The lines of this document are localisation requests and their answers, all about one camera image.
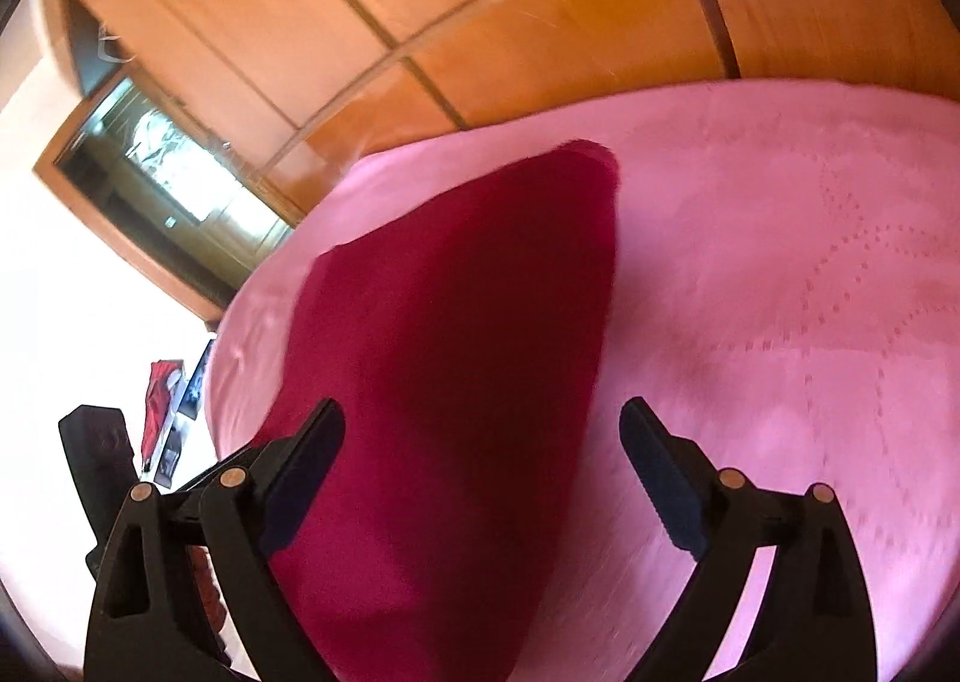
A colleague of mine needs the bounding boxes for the dark printed paper items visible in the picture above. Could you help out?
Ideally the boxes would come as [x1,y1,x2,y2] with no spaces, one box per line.
[148,338,215,490]

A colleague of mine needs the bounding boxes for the wooden framed window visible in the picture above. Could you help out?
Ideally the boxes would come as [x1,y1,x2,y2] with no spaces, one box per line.
[34,67,299,328]

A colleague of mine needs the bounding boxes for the red cloth on floor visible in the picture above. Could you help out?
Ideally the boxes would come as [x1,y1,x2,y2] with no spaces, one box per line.
[140,360,184,471]

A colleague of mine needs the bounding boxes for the wooden panelled headboard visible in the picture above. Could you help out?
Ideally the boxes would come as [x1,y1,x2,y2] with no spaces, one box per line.
[44,0,960,226]

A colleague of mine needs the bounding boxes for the pink bed sheet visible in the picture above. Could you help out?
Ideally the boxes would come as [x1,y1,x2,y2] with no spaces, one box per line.
[206,81,958,680]

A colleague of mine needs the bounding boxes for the person's left hand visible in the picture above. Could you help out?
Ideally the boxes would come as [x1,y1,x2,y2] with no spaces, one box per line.
[187,545,228,635]

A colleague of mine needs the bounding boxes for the dark red velvet garment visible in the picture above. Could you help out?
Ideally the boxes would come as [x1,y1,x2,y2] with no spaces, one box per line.
[259,141,619,680]

